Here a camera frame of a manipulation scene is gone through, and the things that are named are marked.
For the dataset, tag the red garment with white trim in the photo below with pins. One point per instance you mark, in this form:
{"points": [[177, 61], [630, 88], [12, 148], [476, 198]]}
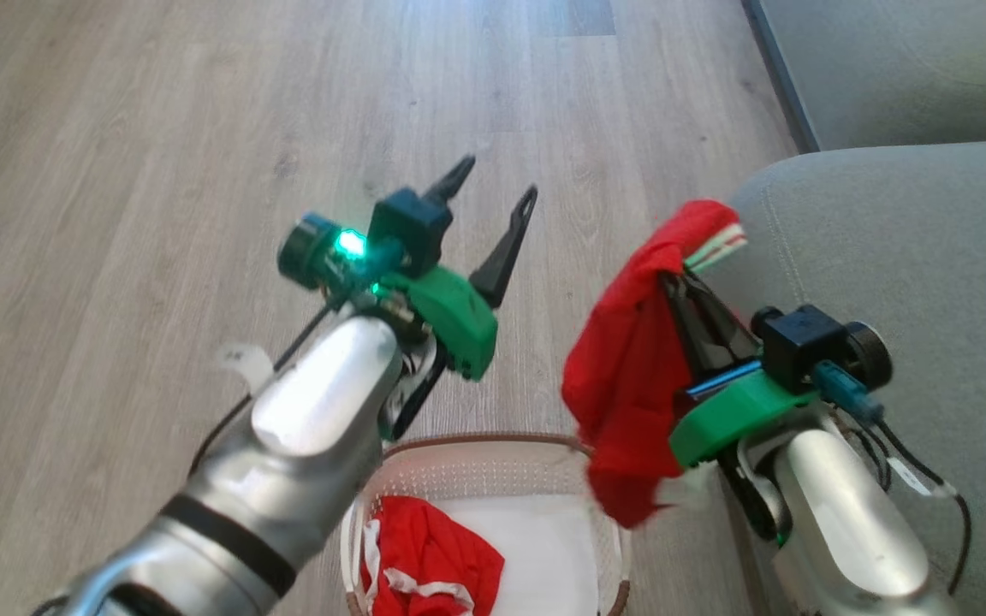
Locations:
{"points": [[433, 547]]}

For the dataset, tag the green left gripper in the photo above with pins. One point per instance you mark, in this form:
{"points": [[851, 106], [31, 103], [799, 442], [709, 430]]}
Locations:
{"points": [[450, 316]]}

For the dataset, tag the white basket with brown rim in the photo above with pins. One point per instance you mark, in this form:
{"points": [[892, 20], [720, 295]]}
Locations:
{"points": [[493, 470]]}

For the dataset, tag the dark baseboard strip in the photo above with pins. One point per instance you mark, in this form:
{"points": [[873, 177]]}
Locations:
{"points": [[780, 77]]}

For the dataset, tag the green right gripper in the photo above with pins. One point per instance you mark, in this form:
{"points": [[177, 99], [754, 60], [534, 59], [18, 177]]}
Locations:
{"points": [[733, 415]]}

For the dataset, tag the grey fabric sofa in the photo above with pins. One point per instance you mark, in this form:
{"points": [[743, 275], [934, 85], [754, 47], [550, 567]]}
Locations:
{"points": [[929, 257]]}

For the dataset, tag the red garment with striped collar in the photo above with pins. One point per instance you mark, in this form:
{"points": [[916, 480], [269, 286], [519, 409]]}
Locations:
{"points": [[630, 359]]}

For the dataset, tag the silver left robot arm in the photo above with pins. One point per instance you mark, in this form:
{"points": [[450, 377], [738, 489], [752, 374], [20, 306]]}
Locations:
{"points": [[313, 402]]}

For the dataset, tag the dark left wrist camera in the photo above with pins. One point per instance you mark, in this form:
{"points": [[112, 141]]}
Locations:
{"points": [[409, 227]]}

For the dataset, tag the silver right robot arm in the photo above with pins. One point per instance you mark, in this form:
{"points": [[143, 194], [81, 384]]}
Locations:
{"points": [[844, 513]]}

